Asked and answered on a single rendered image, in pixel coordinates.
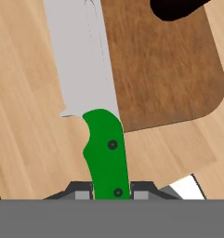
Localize black round object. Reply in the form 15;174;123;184
150;0;212;22

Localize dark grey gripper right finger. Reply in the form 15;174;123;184
129;180;183;201

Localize white flat object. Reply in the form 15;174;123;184
159;174;208;201

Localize brown wooden cutting board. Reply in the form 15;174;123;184
99;0;224;134

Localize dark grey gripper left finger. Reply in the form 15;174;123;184
44;180;95;201

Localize green-handled knife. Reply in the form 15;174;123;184
43;0;132;201

